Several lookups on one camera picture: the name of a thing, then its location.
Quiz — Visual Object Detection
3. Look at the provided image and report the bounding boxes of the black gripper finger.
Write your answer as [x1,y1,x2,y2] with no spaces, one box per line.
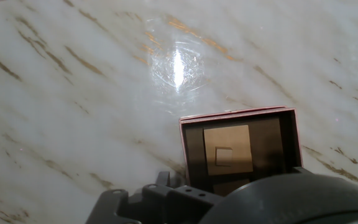
[155,170,172,189]

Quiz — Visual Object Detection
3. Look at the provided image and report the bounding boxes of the small wooden cube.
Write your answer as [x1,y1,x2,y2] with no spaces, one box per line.
[214,146,234,167]

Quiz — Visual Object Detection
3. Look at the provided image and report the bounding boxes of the medium wooden block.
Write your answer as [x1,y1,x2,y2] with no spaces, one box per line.
[212,178,250,197]

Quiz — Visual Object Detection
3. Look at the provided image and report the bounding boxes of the large wooden block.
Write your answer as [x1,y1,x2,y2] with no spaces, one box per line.
[203,124,254,176]

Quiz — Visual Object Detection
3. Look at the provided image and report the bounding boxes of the pink gift box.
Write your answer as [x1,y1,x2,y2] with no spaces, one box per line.
[178,105,304,197]

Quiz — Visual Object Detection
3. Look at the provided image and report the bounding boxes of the black metal mounting bracket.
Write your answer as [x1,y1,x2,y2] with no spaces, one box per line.
[85,183,216,224]

